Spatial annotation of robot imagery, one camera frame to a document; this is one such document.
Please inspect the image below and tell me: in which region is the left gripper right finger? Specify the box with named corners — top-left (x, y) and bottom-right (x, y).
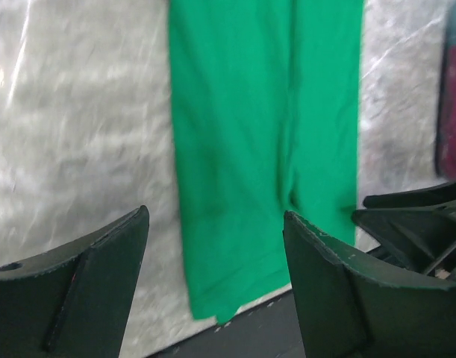
top-left (283, 211), bottom-right (456, 357)

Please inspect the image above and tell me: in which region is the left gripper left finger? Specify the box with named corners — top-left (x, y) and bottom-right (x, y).
top-left (0, 206), bottom-right (149, 357)

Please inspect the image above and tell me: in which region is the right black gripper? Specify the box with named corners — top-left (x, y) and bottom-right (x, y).
top-left (352, 181), bottom-right (456, 280)

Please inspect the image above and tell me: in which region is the green t shirt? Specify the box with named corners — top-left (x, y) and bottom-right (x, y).
top-left (168, 1), bottom-right (364, 323)

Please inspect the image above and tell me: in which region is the clear blue plastic bin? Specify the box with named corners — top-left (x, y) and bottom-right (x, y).
top-left (435, 1), bottom-right (456, 180)

